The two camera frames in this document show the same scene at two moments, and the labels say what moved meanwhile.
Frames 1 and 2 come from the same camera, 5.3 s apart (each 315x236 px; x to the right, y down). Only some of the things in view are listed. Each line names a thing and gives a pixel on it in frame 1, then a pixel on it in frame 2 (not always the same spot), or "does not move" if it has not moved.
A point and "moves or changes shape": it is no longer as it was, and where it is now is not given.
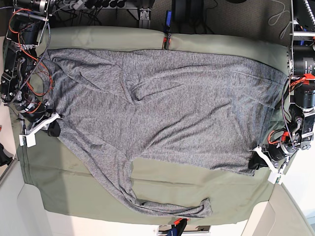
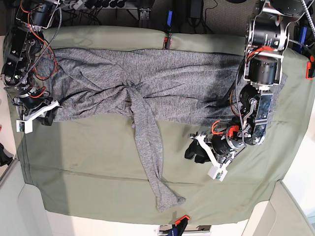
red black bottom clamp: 178,227 does not move
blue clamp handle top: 169,14 does not move
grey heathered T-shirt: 201,110 moves or changes shape
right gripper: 275,152 → 225,146
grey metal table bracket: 144,14 does not move
